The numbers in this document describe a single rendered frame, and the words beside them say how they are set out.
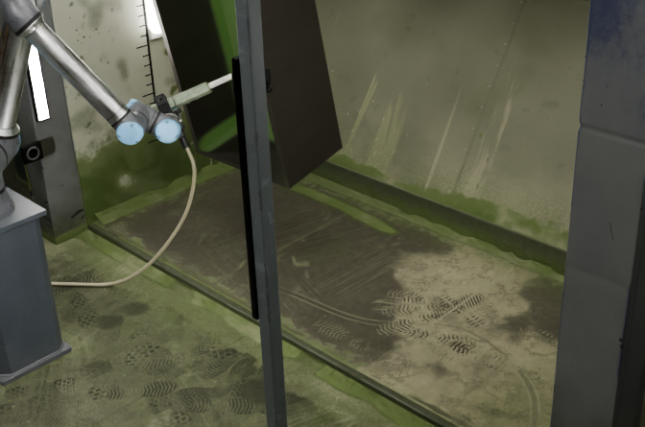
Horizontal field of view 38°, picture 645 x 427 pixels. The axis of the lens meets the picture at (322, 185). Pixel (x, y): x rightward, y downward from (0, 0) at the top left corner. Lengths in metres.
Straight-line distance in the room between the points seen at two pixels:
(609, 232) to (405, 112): 2.47
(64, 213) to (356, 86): 1.60
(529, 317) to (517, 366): 0.33
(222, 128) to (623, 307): 2.50
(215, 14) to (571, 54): 1.60
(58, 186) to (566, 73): 2.41
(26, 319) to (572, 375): 2.09
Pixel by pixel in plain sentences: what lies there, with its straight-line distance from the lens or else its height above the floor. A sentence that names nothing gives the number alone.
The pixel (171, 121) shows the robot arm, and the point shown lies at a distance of 3.50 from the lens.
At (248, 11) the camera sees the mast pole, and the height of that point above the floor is 1.57.
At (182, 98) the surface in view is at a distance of 3.82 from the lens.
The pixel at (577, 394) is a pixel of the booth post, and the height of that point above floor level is 0.59.
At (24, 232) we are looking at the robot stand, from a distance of 3.63.
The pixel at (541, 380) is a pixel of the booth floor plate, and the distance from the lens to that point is 3.59.
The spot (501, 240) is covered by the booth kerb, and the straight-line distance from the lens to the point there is 4.32.
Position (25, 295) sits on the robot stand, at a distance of 3.73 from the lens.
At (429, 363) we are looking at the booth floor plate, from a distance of 3.63.
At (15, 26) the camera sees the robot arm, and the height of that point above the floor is 1.35.
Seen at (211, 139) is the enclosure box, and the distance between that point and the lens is 4.42.
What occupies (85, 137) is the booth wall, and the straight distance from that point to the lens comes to 4.62.
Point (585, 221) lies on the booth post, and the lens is 2.39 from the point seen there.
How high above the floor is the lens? 2.23
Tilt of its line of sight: 26 degrees down
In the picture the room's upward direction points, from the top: 2 degrees counter-clockwise
